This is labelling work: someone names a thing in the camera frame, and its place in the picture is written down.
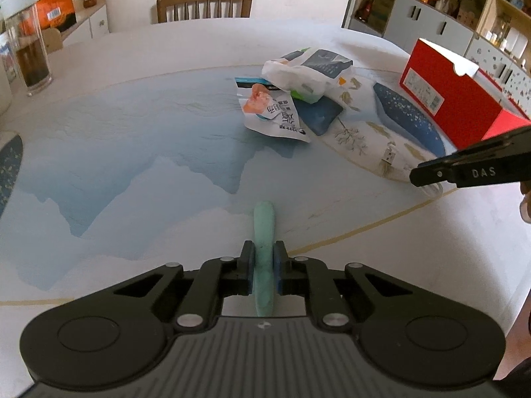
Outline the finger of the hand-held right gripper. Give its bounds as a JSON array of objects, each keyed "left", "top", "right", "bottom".
[{"left": 409, "top": 153, "right": 462, "bottom": 187}]

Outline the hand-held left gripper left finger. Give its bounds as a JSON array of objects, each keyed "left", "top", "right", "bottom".
[{"left": 110, "top": 240, "right": 256, "bottom": 334}]

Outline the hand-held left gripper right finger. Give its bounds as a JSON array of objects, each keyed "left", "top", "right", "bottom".
[{"left": 273, "top": 240, "right": 419, "bottom": 334}]

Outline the teal green packet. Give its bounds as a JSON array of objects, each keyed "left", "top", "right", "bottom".
[{"left": 251, "top": 200, "right": 276, "bottom": 318}]

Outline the red cardboard box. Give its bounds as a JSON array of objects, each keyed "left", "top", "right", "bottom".
[{"left": 399, "top": 38, "right": 531, "bottom": 151}]

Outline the white blue printed desktop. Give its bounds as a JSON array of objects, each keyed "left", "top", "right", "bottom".
[{"left": 0, "top": 17, "right": 531, "bottom": 328}]

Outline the person's right hand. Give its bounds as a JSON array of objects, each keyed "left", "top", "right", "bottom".
[{"left": 519, "top": 181, "right": 531, "bottom": 225}]

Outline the white sticker covered cabinet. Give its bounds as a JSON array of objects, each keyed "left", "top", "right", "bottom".
[{"left": 465, "top": 35, "right": 531, "bottom": 112}]

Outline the white canister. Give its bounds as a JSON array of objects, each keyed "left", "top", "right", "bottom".
[{"left": 504, "top": 27, "right": 529, "bottom": 61}]

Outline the white packet with orange picture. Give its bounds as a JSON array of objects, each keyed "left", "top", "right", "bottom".
[{"left": 234, "top": 77, "right": 312, "bottom": 144}]

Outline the large white grey snack bag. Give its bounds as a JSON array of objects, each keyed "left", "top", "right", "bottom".
[{"left": 261, "top": 47, "right": 355, "bottom": 103}]

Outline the grey wooden shelf cabinet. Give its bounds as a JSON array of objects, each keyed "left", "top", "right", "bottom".
[{"left": 342, "top": 0, "right": 531, "bottom": 75}]

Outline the white sideboard cabinet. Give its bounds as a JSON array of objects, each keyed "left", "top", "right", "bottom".
[{"left": 45, "top": 0, "right": 111, "bottom": 48}]

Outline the light wooden chair back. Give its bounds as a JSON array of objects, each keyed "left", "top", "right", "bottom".
[{"left": 43, "top": 28, "right": 64, "bottom": 54}]

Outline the glass of dark drink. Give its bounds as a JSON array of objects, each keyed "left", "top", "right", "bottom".
[{"left": 0, "top": 0, "right": 54, "bottom": 96}]

